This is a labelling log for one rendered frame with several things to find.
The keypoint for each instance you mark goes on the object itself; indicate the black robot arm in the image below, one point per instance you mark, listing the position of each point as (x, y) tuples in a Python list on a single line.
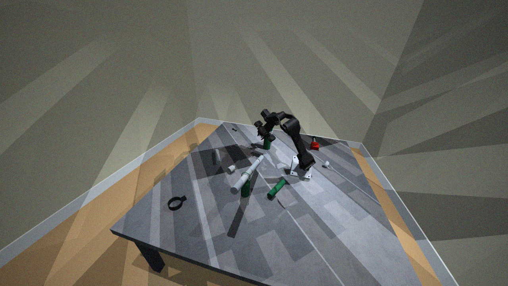
[(292, 128)]

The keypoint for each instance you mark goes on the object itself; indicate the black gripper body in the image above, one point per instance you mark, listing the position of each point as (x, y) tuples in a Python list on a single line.
[(270, 136)]

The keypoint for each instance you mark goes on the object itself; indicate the black ring with tab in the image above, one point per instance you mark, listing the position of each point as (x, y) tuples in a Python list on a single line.
[(182, 199)]

